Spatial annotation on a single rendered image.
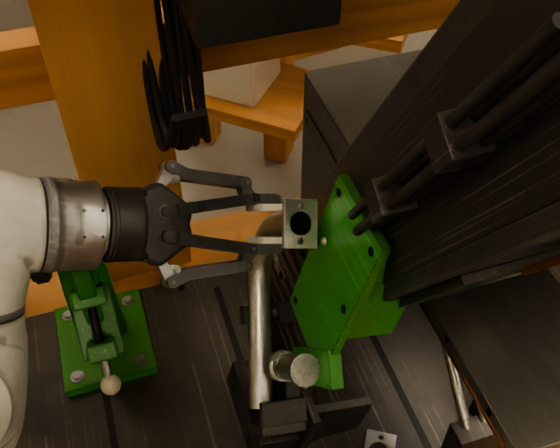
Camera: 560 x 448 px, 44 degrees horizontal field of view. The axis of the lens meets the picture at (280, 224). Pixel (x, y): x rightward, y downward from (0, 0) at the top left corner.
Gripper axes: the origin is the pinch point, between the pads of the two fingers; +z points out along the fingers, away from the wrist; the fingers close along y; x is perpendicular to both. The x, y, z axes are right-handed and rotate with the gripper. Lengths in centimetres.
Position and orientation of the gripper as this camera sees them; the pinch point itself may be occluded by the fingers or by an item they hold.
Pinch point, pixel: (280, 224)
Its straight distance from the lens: 78.3
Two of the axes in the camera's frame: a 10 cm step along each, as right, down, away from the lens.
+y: -0.1, -10.0, 0.1
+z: 8.7, 0.0, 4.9
